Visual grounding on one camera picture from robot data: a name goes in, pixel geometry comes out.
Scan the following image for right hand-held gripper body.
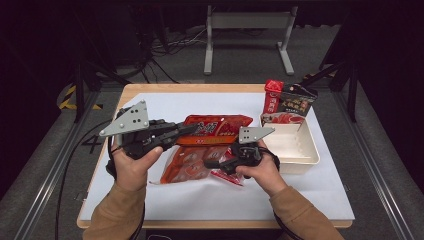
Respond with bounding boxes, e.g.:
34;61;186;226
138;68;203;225
230;125;276;168

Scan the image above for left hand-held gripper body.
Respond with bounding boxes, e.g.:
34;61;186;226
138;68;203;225
99;99;178;160

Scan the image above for small red and black packet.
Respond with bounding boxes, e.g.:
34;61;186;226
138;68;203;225
210;146;247;187

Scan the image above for large orange clear snack packet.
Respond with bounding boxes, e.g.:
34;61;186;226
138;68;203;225
148;114;255;186

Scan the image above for cream plastic box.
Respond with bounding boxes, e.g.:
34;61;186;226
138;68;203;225
258;113;321;175

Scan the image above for red and black soup-base packet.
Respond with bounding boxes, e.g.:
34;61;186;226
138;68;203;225
260;78;319;127

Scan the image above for person's right hand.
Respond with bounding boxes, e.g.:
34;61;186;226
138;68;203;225
234;139;289;198

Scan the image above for person's left hand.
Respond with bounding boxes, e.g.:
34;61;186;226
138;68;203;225
111;145;165;193

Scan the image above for white table sheet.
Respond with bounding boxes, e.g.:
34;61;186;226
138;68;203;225
79;92;356;222

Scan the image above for black metal stand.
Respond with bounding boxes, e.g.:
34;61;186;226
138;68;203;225
73;59;132;124
300;59;360;124

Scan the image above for yellow and black hazard tape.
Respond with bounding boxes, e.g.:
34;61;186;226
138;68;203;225
58;84;103;111

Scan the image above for bundle of floor cables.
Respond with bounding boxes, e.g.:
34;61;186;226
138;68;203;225
143;26;208;84

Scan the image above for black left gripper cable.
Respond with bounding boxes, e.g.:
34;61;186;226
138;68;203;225
54;119;148;240

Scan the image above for aluminium floor rail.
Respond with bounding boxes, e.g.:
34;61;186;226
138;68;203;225
13;91;101;240
333;91;416;240

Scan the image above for white metal desk frame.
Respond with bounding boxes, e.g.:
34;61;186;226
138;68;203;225
203;4;299;76

